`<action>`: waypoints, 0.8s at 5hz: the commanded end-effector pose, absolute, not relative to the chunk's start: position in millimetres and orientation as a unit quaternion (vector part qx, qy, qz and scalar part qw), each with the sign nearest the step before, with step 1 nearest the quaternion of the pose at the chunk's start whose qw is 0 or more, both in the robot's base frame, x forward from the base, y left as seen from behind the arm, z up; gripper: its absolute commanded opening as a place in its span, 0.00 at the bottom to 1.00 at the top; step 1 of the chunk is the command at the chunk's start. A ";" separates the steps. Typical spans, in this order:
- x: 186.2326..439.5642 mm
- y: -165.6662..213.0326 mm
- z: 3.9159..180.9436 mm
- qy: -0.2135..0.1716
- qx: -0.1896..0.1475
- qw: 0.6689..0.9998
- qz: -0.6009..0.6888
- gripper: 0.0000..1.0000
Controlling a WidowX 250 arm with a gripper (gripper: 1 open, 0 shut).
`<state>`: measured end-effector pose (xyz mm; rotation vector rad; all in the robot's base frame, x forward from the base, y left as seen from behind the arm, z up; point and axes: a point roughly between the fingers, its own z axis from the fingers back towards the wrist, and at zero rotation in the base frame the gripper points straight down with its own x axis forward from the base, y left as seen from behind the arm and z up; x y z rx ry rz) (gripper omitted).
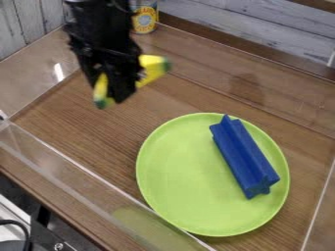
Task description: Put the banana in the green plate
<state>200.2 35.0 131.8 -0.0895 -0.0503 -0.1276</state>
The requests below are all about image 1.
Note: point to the clear acrylic front wall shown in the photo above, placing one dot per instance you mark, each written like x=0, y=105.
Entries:
x=74, y=161

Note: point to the green round plate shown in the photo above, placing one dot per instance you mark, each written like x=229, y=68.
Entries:
x=189, y=186

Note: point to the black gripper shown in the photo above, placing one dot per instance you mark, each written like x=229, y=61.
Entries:
x=100, y=41

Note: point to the blue star-shaped block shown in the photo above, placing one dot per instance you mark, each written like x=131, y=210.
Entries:
x=253, y=171

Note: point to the yellow labelled tin can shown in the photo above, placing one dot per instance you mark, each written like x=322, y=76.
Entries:
x=146, y=15

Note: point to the yellow toy banana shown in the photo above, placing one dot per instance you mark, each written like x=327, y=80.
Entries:
x=155, y=68

